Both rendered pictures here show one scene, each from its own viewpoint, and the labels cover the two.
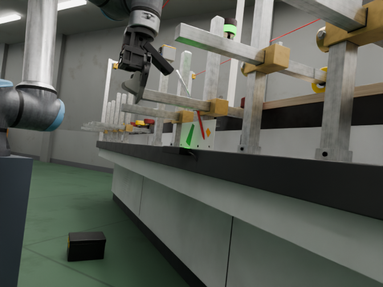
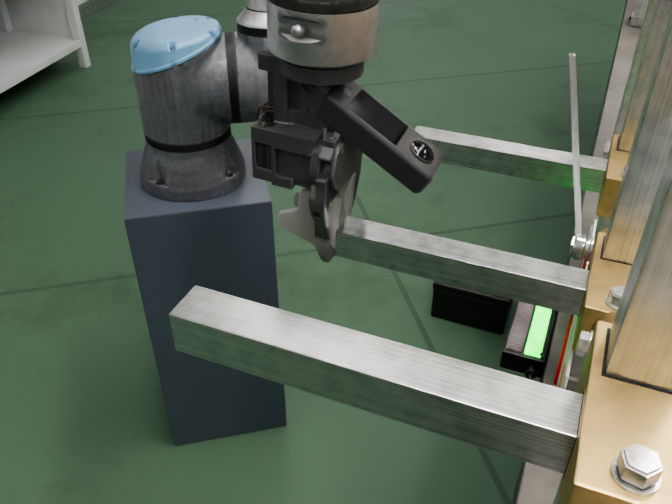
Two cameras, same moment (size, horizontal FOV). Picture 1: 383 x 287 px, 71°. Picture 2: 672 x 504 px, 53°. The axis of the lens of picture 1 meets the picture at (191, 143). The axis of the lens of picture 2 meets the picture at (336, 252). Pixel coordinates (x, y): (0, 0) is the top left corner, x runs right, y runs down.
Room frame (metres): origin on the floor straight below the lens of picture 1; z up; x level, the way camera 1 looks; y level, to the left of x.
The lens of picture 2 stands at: (0.45, -0.24, 1.22)
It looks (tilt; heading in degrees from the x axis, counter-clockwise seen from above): 37 degrees down; 49
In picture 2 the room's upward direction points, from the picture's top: straight up
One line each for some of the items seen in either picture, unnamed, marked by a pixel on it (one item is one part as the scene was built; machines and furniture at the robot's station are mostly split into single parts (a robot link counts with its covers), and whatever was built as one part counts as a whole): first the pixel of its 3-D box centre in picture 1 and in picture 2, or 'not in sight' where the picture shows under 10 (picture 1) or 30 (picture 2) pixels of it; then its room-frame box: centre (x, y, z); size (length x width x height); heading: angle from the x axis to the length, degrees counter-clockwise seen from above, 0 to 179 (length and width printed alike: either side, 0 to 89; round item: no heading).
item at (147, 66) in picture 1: (143, 72); (325, 194); (0.78, 0.16, 0.90); 0.05 x 0.02 x 0.09; 26
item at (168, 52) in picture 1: (166, 55); not in sight; (1.41, 0.18, 1.18); 0.07 x 0.07 x 0.08; 26
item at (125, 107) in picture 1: (174, 117); (590, 175); (1.13, 0.08, 0.83); 0.44 x 0.03 x 0.04; 116
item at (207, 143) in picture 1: (195, 135); (571, 323); (0.97, -0.01, 0.75); 0.26 x 0.01 x 0.10; 26
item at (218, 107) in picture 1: (212, 109); (618, 289); (0.94, -0.06, 0.85); 0.14 x 0.06 x 0.05; 26
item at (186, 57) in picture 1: (180, 105); (641, 120); (1.18, 0.07, 0.89); 0.04 x 0.04 x 0.48; 26
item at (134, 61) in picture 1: (137, 52); (312, 118); (0.79, 0.19, 0.96); 0.09 x 0.08 x 0.12; 116
